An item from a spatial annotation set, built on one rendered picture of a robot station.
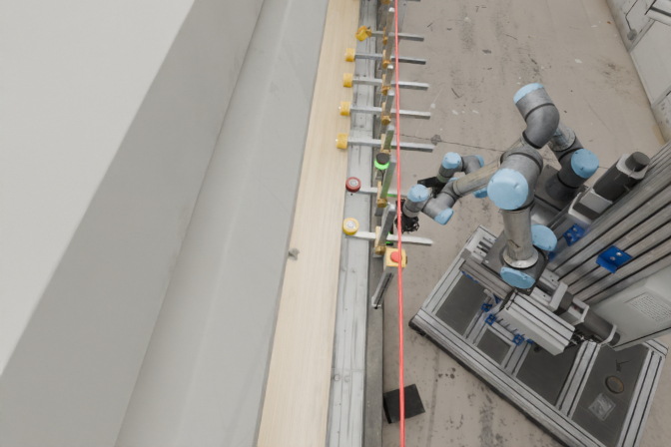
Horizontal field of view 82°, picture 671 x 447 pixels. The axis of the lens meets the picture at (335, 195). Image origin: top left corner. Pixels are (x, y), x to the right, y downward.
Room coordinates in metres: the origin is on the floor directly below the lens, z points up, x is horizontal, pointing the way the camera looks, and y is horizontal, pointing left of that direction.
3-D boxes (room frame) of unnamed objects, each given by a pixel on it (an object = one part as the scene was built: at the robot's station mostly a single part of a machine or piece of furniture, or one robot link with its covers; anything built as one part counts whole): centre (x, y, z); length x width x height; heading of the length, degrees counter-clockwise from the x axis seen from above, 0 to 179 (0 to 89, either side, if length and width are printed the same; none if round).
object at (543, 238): (0.75, -0.80, 1.21); 0.13 x 0.12 x 0.14; 147
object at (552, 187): (1.17, -1.08, 1.09); 0.15 x 0.15 x 0.10
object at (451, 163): (1.18, -0.52, 1.12); 0.09 x 0.08 x 0.11; 102
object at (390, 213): (0.89, -0.25, 0.92); 0.03 x 0.03 x 0.48; 0
